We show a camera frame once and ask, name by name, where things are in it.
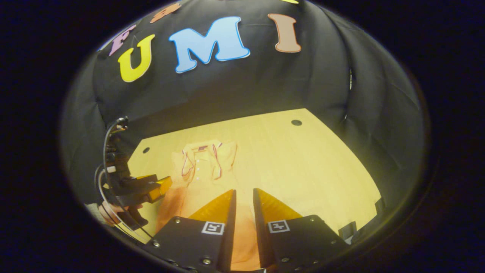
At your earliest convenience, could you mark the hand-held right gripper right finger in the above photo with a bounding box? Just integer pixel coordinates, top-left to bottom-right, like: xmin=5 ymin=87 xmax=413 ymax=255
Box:
xmin=252 ymin=188 xmax=349 ymax=272

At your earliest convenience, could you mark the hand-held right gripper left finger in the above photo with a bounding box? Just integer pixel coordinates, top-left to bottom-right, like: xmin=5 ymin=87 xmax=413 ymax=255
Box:
xmin=142 ymin=189 xmax=237 ymax=273

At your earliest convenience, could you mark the orange polo T-shirt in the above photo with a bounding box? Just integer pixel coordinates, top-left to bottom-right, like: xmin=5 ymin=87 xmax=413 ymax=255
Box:
xmin=155 ymin=141 xmax=266 ymax=271

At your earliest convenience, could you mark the black backdrop cloth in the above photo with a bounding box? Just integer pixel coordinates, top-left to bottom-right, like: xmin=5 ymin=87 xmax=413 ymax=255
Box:
xmin=61 ymin=0 xmax=427 ymax=213

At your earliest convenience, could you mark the thin black cable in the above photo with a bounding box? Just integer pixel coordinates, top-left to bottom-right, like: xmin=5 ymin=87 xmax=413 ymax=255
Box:
xmin=95 ymin=117 xmax=154 ymax=241

